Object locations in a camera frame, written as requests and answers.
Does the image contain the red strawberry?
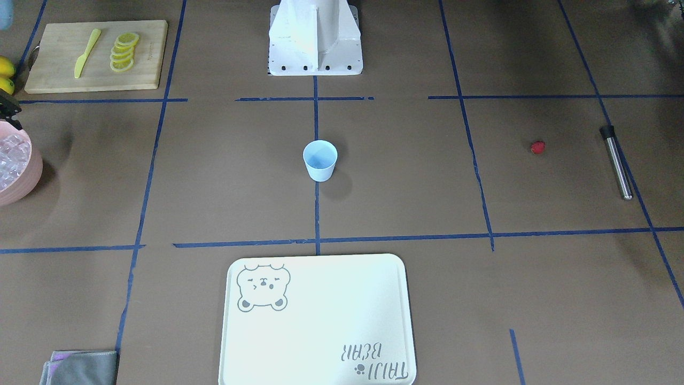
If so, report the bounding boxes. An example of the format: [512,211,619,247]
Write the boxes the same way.
[530,141,546,155]

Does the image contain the light blue cup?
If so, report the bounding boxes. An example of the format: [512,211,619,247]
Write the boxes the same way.
[302,141,339,182]

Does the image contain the pink bowl of ice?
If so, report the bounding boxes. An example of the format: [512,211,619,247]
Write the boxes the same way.
[1,120,43,206]

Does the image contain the cream bear tray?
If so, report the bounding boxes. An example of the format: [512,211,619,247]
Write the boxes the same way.
[217,253,417,384]

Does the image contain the lemon slices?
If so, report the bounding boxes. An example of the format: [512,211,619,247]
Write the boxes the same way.
[110,32,140,73]

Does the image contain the wooden cutting board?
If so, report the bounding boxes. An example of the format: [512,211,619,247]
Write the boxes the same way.
[24,20,168,94]

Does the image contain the steel muddler with black tip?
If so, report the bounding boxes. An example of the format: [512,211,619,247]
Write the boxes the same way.
[599,125,633,201]

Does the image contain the yellow plastic knife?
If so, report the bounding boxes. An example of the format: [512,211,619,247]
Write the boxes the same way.
[73,28,101,79]

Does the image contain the grey folded cloth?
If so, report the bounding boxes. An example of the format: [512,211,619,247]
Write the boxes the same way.
[39,350,118,384]

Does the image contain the yellow lemon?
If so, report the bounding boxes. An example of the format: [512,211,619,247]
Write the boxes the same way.
[0,76,15,95]
[0,56,17,79]

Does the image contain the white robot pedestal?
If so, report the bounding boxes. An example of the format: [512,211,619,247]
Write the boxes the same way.
[267,1,363,76]

